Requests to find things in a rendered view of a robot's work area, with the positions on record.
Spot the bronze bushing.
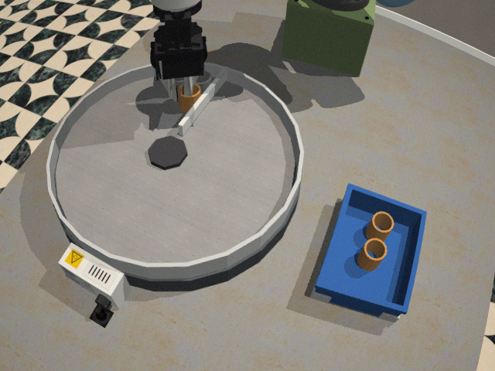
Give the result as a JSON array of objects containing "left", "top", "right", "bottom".
[
  {"left": 366, "top": 212, "right": 394, "bottom": 242},
  {"left": 357, "top": 238, "right": 387, "bottom": 271},
  {"left": 179, "top": 84, "right": 201, "bottom": 113}
]

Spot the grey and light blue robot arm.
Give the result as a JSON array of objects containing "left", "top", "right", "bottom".
[{"left": 151, "top": 0, "right": 414, "bottom": 15}]

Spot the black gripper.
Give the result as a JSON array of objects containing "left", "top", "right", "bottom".
[{"left": 150, "top": 0, "right": 207, "bottom": 102}]

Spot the blue plastic crate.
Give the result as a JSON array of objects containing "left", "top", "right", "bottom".
[{"left": 310, "top": 185, "right": 427, "bottom": 322}]

